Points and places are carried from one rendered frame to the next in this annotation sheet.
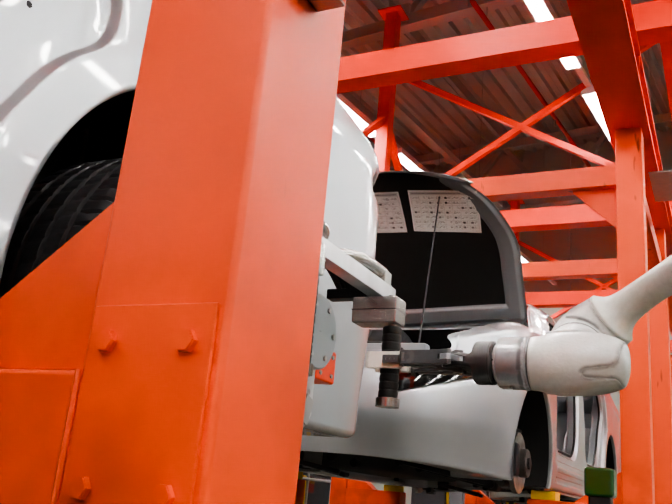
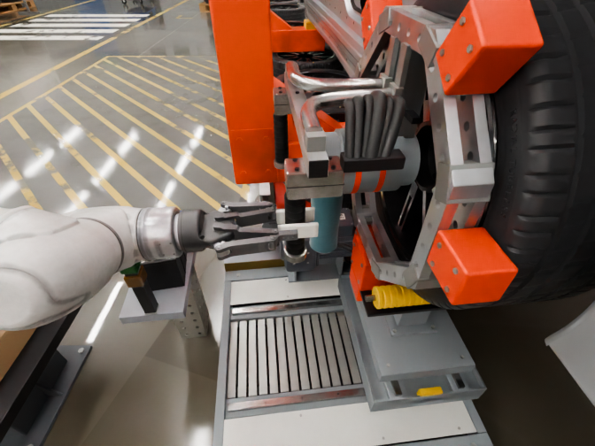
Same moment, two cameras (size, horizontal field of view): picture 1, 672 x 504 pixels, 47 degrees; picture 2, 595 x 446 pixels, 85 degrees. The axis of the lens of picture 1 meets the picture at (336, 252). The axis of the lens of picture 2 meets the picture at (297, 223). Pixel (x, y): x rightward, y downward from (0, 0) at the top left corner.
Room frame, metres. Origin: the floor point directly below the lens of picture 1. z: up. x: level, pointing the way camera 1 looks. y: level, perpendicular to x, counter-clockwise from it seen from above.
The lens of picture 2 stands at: (1.78, -0.36, 1.21)
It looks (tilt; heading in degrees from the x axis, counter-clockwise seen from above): 41 degrees down; 146
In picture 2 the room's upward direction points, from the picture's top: straight up
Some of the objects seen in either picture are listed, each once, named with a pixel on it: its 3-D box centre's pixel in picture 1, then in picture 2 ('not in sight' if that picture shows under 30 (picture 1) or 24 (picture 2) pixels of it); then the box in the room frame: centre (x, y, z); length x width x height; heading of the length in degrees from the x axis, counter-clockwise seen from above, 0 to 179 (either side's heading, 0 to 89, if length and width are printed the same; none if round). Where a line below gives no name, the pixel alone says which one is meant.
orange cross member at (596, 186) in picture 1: (423, 213); not in sight; (5.13, -0.59, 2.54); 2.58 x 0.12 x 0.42; 63
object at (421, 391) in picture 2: not in sight; (400, 328); (1.45, 0.32, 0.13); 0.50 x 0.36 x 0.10; 153
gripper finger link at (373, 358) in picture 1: (384, 359); (295, 215); (1.40, -0.11, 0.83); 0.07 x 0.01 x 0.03; 63
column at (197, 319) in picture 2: not in sight; (184, 295); (0.93, -0.30, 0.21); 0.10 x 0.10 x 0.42; 63
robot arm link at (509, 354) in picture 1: (513, 363); (165, 233); (1.31, -0.32, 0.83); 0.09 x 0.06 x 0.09; 153
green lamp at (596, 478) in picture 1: (600, 482); (128, 262); (1.13, -0.40, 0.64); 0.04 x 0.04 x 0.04; 63
